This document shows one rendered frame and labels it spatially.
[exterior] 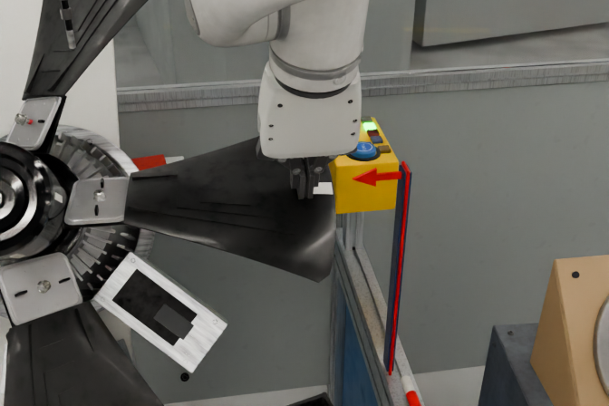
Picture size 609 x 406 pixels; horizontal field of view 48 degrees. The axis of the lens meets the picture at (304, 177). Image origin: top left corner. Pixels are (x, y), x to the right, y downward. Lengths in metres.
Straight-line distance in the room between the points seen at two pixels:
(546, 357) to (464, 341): 1.19
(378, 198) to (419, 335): 0.98
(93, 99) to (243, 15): 0.58
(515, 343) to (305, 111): 0.48
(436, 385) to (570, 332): 1.35
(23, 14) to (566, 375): 0.88
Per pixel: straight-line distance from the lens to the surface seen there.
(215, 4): 0.50
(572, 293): 0.86
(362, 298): 1.12
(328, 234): 0.74
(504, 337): 0.99
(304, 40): 0.58
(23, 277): 0.79
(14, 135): 0.84
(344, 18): 0.57
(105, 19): 0.80
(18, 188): 0.74
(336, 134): 0.68
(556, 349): 0.88
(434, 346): 2.07
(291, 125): 0.66
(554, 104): 1.73
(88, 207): 0.78
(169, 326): 0.86
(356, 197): 1.08
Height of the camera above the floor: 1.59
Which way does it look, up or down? 31 degrees down
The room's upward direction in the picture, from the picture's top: straight up
